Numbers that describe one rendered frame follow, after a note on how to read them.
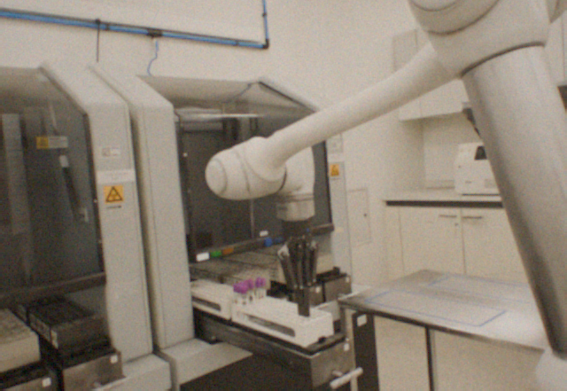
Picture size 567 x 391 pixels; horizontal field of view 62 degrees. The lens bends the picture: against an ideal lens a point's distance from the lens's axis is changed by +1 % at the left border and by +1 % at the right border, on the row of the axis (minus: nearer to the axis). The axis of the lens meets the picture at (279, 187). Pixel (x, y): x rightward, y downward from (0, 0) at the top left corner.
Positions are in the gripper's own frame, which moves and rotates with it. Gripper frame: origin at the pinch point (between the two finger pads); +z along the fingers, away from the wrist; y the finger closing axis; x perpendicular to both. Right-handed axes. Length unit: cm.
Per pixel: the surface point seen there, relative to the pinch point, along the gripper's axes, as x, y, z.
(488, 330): 31.7, -27.3, 8.0
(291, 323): 1.1, 5.1, 3.7
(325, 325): 5.0, -2.0, 5.5
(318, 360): 8.5, 4.4, 10.7
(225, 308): -27.4, 4.9, 5.7
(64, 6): -147, 2, -114
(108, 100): -42, 26, -54
